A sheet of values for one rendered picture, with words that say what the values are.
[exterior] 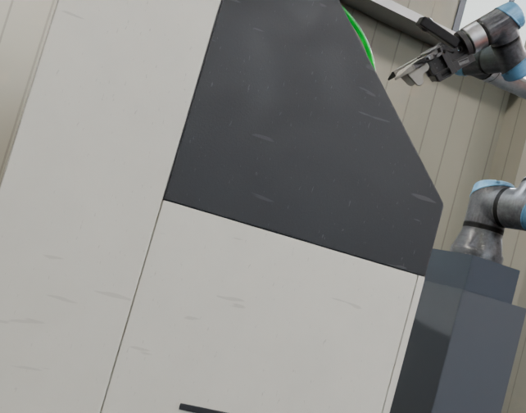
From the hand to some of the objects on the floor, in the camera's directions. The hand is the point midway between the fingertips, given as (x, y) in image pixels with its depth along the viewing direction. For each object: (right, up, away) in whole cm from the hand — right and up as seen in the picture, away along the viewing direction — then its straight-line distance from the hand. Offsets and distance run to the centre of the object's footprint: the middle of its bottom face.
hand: (393, 74), depth 179 cm
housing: (-108, -104, +7) cm, 150 cm away
